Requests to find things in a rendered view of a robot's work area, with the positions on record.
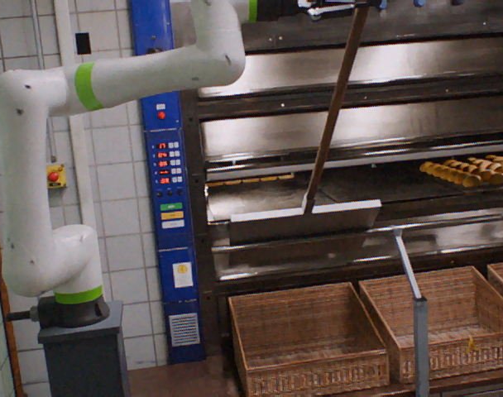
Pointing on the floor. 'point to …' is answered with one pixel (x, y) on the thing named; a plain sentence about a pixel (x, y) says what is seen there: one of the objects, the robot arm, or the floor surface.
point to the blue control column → (147, 14)
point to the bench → (146, 385)
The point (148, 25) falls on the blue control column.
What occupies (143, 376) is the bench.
